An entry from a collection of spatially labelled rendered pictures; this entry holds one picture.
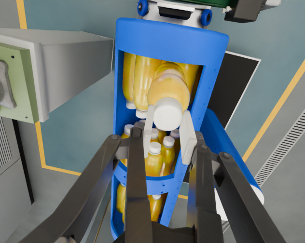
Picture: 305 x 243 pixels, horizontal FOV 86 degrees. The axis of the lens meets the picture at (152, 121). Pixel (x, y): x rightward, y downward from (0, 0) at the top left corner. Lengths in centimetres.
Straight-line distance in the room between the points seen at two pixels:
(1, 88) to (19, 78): 7
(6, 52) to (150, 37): 52
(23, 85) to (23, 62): 8
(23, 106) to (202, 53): 68
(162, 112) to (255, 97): 170
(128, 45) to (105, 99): 144
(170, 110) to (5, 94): 68
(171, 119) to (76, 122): 189
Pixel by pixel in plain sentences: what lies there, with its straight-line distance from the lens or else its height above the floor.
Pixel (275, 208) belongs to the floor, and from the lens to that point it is 311.
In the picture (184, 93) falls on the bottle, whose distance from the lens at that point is 24.
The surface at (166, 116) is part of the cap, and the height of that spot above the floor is 139.
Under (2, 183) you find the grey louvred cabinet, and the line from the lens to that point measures 267.
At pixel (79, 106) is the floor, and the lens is 196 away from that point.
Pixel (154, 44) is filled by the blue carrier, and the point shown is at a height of 123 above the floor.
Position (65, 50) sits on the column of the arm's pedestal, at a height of 78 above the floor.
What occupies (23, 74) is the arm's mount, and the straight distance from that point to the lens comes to 74.
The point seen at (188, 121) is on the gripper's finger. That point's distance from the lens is 18.
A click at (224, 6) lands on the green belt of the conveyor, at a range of 73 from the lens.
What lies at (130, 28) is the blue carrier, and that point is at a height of 121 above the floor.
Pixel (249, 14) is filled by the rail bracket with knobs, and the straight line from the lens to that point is 62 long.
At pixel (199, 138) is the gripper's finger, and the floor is 144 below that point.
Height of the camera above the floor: 158
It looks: 62 degrees down
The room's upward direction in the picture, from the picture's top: 170 degrees counter-clockwise
